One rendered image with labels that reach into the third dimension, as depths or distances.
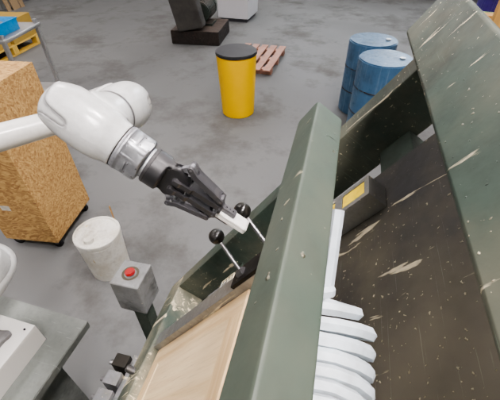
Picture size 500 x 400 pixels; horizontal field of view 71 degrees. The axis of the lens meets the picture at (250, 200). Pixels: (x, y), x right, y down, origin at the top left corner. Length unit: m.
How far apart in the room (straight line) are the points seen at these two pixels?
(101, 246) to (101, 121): 1.79
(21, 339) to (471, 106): 1.49
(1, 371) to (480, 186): 1.48
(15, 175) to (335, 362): 2.53
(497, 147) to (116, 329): 2.32
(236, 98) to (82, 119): 3.55
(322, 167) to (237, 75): 3.88
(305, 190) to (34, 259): 2.98
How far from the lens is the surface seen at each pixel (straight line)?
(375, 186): 0.61
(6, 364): 1.56
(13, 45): 7.46
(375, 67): 3.68
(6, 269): 1.56
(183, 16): 6.73
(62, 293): 2.78
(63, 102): 0.70
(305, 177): 0.16
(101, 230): 2.53
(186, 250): 2.73
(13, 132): 0.90
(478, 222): 0.32
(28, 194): 2.71
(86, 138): 0.68
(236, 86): 4.10
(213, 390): 0.76
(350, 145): 0.81
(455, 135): 0.41
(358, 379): 0.20
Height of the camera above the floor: 2.05
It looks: 42 degrees down
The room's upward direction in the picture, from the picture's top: 1 degrees counter-clockwise
